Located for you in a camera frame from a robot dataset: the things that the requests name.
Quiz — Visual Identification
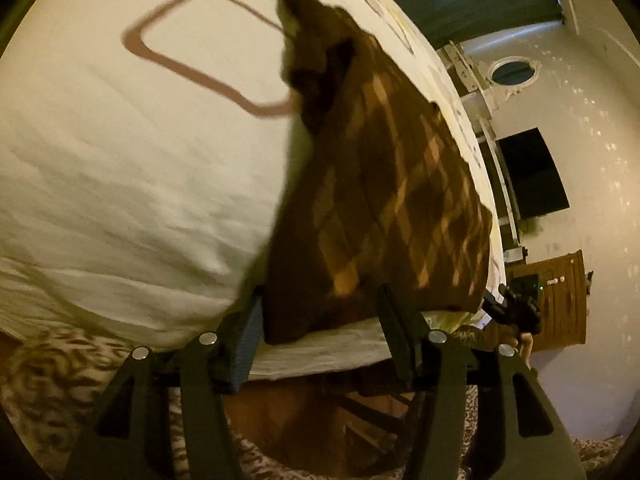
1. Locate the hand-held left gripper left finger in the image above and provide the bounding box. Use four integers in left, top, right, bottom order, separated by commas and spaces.
62, 292, 266, 480

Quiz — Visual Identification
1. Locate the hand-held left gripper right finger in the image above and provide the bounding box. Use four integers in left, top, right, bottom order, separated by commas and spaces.
376, 282, 588, 480

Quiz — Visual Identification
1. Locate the brown plaid sweater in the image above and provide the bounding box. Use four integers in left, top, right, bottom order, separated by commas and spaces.
262, 0, 493, 346

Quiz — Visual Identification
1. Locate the wooden cabinet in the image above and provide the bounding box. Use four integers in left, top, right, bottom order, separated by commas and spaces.
505, 250, 590, 357

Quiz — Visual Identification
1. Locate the white television stand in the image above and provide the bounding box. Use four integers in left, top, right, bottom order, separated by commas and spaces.
475, 117, 526, 261

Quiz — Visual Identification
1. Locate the black television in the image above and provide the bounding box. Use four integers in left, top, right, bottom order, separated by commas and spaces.
497, 127, 571, 221

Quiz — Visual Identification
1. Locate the patterned floor rug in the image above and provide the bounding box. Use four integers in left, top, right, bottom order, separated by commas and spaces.
0, 327, 640, 480

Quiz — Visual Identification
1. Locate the white dressing table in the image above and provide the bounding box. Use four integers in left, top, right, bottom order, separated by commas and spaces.
440, 42, 501, 116

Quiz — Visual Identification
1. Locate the oval white-framed mirror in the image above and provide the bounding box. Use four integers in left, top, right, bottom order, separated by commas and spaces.
482, 55, 543, 88

